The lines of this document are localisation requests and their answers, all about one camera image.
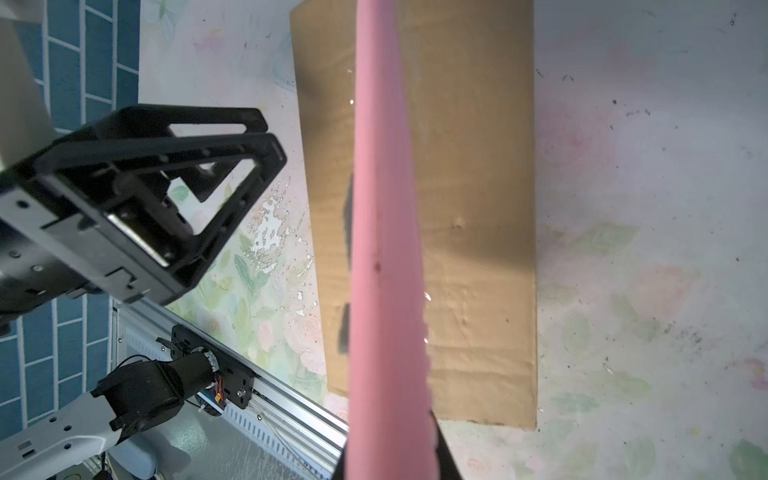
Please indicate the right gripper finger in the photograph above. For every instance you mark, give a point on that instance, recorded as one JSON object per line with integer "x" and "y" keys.
{"x": 447, "y": 467}

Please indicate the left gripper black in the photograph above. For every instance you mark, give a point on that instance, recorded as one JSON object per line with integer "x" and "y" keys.
{"x": 124, "y": 235}

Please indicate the pink utility knife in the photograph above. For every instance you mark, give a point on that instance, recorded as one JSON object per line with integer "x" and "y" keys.
{"x": 392, "y": 434}

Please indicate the brown cardboard express box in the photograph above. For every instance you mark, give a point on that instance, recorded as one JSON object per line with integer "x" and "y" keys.
{"x": 469, "y": 81}

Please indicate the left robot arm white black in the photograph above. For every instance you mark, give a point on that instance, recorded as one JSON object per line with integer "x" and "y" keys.
{"x": 135, "y": 397}

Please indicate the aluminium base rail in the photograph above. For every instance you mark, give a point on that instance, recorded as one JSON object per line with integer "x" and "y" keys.
{"x": 291, "y": 427}

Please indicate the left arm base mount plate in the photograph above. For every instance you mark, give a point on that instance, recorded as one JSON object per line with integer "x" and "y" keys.
{"x": 204, "y": 367}

